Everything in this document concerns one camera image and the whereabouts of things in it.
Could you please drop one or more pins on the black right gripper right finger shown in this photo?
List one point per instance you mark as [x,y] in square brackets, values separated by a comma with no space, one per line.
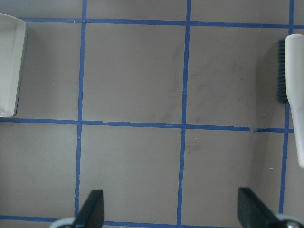
[253,213]

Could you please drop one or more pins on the beige hand brush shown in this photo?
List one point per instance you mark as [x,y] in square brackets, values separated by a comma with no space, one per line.
[290,85]

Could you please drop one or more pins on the beige plastic dustpan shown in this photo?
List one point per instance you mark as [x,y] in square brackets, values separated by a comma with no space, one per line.
[13,39]

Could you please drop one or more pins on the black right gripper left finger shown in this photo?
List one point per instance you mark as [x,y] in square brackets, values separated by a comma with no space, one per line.
[91,214]

